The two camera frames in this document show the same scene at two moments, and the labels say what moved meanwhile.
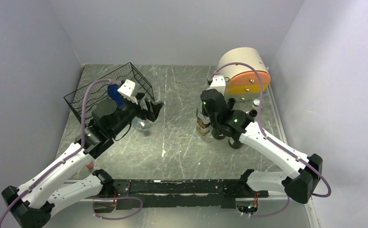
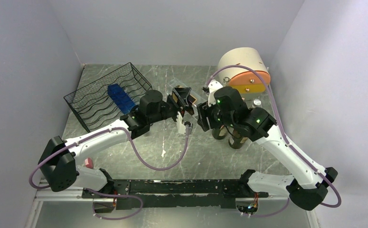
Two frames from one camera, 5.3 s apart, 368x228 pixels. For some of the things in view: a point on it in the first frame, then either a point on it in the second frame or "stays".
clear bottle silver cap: [256, 103] stays
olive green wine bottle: [238, 144] stays
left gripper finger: [148, 115] → [189, 108]
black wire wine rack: [82, 101] stays
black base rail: [179, 194] stays
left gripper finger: [156, 108] → [183, 93]
